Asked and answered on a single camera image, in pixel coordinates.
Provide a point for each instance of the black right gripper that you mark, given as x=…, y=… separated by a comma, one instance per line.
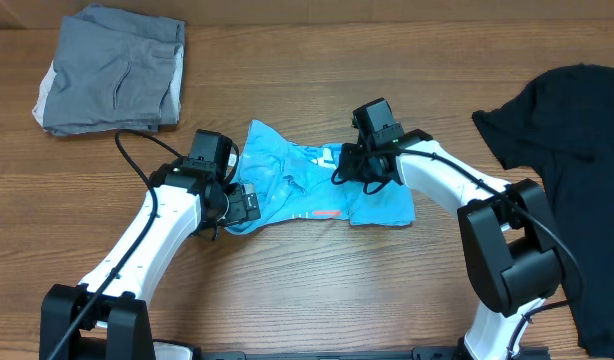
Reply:
x=346, y=168

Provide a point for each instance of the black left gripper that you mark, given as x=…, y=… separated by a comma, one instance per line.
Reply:
x=239, y=208

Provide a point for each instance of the light blue printed t-shirt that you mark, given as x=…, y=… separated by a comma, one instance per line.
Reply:
x=292, y=182

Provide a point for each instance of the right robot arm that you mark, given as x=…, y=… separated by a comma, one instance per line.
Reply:
x=515, y=258

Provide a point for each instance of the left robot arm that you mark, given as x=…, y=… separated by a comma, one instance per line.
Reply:
x=105, y=316

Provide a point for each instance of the folded grey shorts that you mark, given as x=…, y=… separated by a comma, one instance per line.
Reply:
x=113, y=69

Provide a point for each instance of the black garment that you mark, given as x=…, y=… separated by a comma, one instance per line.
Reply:
x=562, y=126

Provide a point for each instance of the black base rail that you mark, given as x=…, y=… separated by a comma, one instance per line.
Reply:
x=327, y=355

